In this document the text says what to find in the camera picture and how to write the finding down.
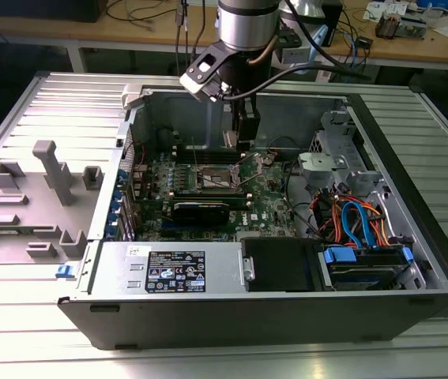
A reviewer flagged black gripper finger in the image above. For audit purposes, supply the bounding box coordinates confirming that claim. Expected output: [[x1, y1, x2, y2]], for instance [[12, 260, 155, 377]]
[[234, 98, 261, 153]]

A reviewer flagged black RAM slot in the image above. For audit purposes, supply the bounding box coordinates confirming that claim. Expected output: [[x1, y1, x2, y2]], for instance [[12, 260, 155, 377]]
[[172, 149, 247, 156], [172, 153, 247, 160], [172, 158, 247, 165], [172, 144, 225, 152]]

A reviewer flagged CPU socket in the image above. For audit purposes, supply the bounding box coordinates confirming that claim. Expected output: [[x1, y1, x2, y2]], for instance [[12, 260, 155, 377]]
[[191, 161, 245, 195]]

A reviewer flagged black plastic drive cover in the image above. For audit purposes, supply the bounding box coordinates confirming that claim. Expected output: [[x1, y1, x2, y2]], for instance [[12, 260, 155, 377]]
[[241, 238, 324, 294]]

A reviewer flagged green motherboard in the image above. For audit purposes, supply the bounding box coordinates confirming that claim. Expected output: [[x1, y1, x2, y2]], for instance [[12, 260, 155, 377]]
[[119, 144, 312, 242]]

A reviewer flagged green RAM stick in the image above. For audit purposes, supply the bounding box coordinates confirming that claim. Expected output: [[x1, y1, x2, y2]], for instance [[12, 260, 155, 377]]
[[0, 228, 38, 238], [171, 189, 250, 209]]

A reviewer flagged silver drive cage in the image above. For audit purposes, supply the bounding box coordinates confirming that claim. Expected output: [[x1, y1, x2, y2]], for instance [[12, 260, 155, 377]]
[[309, 109, 390, 206]]

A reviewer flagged black desktop box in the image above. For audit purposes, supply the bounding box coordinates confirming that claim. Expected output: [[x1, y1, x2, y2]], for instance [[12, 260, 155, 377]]
[[320, 0, 344, 47]]

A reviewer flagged black graphics card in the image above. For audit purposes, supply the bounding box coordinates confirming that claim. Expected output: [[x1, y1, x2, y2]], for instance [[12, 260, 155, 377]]
[[171, 200, 232, 227]]

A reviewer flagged copper coil part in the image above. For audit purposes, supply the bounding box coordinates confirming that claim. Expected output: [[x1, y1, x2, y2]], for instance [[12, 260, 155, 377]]
[[375, 11, 401, 39]]

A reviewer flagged grey circuit device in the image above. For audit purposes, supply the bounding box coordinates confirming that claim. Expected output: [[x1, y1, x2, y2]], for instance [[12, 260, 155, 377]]
[[399, 13, 432, 40]]

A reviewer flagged hard disk in blue carrier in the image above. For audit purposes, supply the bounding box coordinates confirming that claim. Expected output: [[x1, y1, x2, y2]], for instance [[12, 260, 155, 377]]
[[317, 243, 417, 292]]

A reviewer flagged black PC case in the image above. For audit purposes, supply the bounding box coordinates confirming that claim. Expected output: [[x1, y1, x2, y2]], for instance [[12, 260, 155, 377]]
[[56, 81, 448, 351]]

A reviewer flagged silver power supply unit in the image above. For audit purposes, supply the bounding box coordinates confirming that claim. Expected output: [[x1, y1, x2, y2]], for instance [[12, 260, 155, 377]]
[[87, 240, 248, 295]]

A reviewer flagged black equipment box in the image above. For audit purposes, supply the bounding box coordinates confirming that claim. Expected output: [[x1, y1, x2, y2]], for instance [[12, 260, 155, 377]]
[[0, 0, 108, 24]]

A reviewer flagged wooden workbench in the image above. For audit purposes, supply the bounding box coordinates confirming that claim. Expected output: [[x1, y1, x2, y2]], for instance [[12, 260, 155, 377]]
[[0, 0, 448, 74]]

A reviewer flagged grey parts rack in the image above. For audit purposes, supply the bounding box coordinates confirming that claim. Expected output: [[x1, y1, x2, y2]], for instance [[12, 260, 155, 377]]
[[0, 140, 104, 266]]

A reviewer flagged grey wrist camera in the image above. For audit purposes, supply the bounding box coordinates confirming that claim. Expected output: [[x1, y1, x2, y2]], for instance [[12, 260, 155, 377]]
[[277, 27, 311, 65]]

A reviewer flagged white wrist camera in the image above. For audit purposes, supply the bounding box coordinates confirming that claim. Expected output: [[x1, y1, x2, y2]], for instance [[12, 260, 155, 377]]
[[179, 41, 228, 103]]

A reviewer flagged black camera cable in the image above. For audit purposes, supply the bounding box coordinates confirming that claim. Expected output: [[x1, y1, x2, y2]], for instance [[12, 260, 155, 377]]
[[211, 65, 373, 103]]

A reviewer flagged orange red wire bundle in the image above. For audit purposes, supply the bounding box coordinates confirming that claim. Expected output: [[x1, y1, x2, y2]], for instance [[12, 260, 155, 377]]
[[310, 189, 347, 242]]

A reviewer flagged blue wire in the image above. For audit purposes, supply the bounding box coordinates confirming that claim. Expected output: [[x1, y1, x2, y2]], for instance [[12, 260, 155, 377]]
[[341, 200, 378, 250]]

